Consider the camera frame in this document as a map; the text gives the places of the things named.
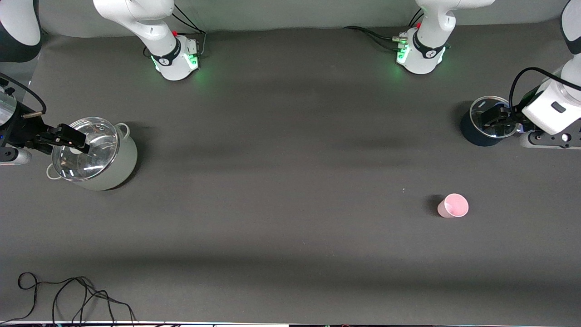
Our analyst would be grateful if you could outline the pale green cooking pot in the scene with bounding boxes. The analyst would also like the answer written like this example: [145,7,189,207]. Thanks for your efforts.
[46,117,138,191]

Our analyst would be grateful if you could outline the dark blue saucepan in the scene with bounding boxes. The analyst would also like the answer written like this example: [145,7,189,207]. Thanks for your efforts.
[460,96,522,147]

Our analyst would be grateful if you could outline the glass lid with blue knob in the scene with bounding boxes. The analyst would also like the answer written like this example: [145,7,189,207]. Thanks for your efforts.
[469,96,519,138]

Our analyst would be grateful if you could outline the thin black loose cable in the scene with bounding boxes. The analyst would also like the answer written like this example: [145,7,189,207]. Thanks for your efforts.
[0,272,137,325]

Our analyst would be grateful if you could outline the black arm base cables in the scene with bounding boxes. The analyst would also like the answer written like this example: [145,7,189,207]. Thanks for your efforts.
[171,4,207,59]
[343,8,425,51]

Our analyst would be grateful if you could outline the pink plastic cup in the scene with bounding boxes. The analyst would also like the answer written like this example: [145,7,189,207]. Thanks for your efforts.
[437,193,469,218]

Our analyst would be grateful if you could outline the black right arm base cables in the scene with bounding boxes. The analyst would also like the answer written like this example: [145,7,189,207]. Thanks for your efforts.
[171,4,207,59]

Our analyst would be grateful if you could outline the glass lid with beige knob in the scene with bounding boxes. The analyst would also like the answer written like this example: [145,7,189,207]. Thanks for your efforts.
[51,117,119,182]

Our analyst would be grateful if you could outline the black left arm base cables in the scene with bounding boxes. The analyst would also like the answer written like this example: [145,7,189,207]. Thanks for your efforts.
[343,8,425,51]

